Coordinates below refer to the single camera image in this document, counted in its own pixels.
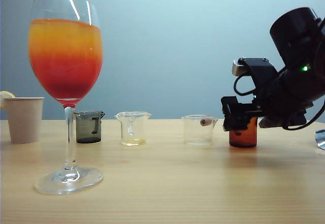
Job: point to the beige paper cup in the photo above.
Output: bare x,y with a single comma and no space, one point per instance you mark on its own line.
24,122

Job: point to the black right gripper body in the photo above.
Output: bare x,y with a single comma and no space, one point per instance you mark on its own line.
281,102

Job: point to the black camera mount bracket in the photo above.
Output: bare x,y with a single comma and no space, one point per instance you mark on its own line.
262,69

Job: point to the smoky grey measuring cup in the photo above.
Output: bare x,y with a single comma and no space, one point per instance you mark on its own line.
87,130

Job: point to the clear measuring cup yellow residue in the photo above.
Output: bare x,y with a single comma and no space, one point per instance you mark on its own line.
133,141

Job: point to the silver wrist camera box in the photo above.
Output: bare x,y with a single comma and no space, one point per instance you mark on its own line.
238,67

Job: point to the silver metal spoon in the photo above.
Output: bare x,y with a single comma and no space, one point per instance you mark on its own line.
321,139

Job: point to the wine glass with juice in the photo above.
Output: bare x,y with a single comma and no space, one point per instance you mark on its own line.
65,64

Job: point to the amber measuring cup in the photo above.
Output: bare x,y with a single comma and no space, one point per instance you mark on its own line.
243,139

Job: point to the clear measuring cup brown mark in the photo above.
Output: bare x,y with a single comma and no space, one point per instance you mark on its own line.
199,135

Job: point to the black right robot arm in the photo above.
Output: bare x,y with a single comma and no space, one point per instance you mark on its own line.
297,36

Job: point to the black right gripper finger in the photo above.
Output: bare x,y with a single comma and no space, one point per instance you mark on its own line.
232,104
236,122

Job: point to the yellow lemon slice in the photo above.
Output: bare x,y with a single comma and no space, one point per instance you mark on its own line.
5,95

